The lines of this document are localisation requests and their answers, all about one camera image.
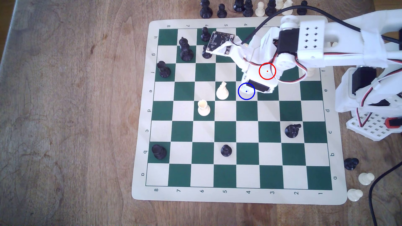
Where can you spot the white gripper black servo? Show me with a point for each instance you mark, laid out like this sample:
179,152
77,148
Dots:
258,86

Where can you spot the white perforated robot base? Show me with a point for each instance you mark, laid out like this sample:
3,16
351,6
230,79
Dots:
370,127

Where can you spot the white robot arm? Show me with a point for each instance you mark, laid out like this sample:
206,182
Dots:
345,40

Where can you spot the white chess bishop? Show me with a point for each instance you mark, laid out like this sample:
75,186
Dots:
310,73
222,91

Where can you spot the black chess piece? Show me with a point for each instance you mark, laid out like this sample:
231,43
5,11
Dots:
248,10
239,5
270,6

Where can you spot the black chess pawn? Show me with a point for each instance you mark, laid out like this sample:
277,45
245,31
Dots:
205,34
226,150
205,54
302,8
221,11

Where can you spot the white chess knight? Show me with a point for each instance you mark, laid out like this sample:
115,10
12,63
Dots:
287,3

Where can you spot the black chess knight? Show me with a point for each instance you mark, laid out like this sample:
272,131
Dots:
350,163
292,131

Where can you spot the white chess rook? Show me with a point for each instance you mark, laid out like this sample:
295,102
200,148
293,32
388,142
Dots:
203,109

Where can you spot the black chess queen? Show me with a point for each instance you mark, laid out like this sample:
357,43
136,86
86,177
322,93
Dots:
186,53

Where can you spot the black chess bishop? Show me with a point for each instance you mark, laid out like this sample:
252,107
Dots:
205,10
164,70

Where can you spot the green white chess board mat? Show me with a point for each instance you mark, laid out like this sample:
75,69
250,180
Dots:
188,175

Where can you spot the black chess rook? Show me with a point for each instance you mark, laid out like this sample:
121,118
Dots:
159,152

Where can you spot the red black base clamp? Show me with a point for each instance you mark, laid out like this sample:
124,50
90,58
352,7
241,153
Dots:
393,122

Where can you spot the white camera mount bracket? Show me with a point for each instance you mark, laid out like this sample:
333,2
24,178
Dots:
234,53

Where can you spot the black camera circuit board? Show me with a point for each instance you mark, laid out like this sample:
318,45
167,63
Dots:
218,40

